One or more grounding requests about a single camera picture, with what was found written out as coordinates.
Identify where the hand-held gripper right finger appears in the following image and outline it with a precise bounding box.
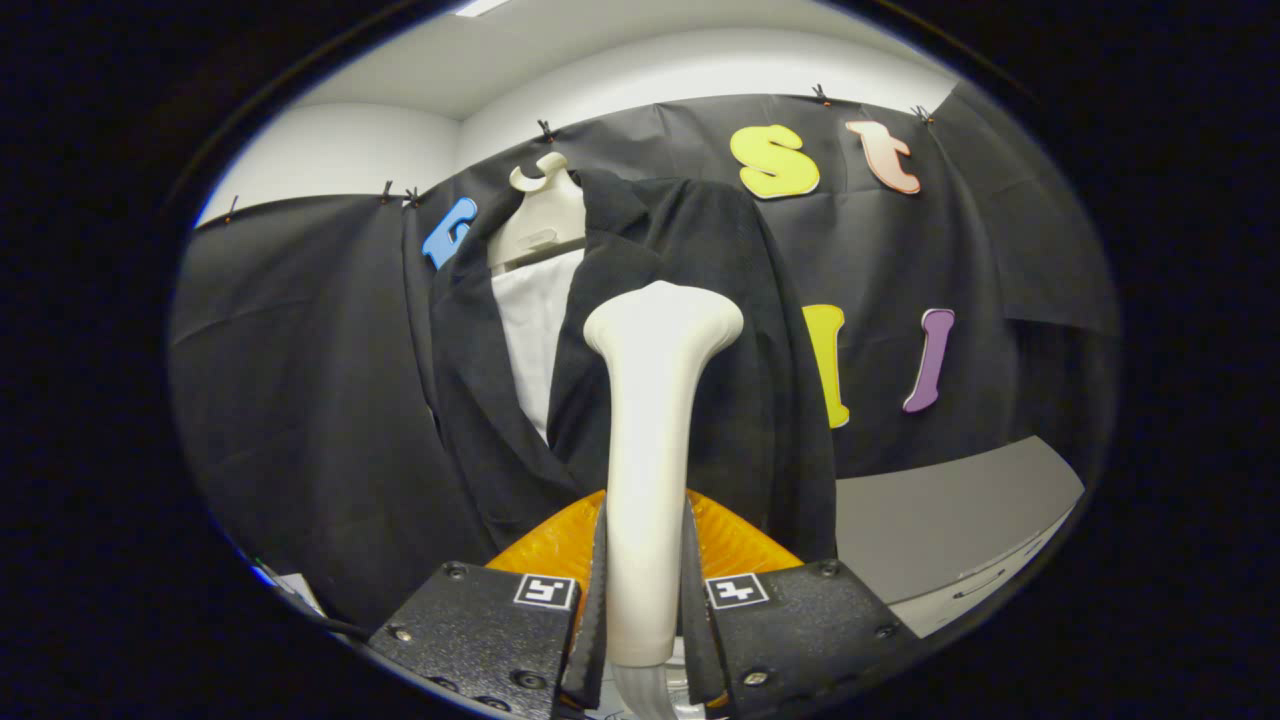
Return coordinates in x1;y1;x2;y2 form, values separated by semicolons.
682;488;921;720

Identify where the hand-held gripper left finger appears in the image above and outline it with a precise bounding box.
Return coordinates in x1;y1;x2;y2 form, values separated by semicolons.
366;488;609;720

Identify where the cream plastic hanger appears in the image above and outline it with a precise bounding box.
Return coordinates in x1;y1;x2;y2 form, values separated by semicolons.
487;152;589;271

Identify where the white garment steamer wand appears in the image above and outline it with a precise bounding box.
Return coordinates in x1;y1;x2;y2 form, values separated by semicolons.
583;280;746;719

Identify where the grey cabinet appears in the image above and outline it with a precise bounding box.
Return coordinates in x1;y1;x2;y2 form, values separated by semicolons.
835;435;1086;639

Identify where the row of black clips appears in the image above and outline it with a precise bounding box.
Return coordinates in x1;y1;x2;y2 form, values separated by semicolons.
222;84;936;223

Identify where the black jacket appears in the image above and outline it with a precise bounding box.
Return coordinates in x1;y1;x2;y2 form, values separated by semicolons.
430;168;839;561

